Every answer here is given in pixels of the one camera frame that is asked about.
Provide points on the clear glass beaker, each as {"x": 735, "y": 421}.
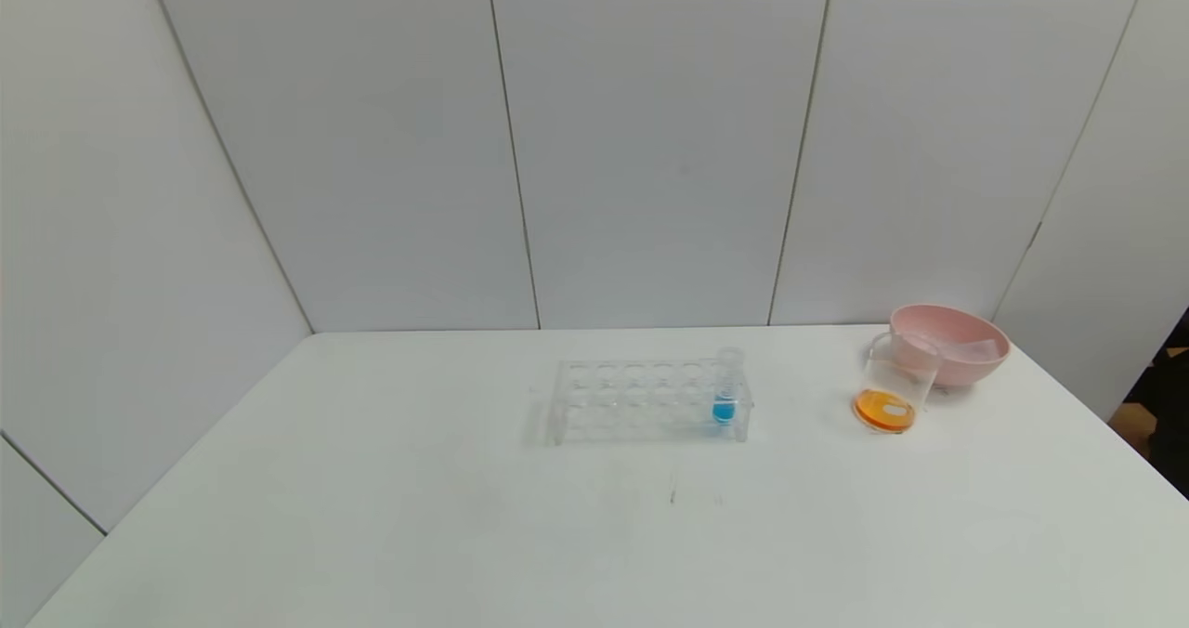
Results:
{"x": 887, "y": 407}

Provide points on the test tube with blue pigment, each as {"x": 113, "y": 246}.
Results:
{"x": 727, "y": 396}

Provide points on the dark background object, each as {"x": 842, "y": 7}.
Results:
{"x": 1166, "y": 414}

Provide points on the clear acrylic test tube rack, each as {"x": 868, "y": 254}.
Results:
{"x": 636, "y": 419}

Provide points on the pink bowl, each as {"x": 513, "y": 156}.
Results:
{"x": 957, "y": 372}

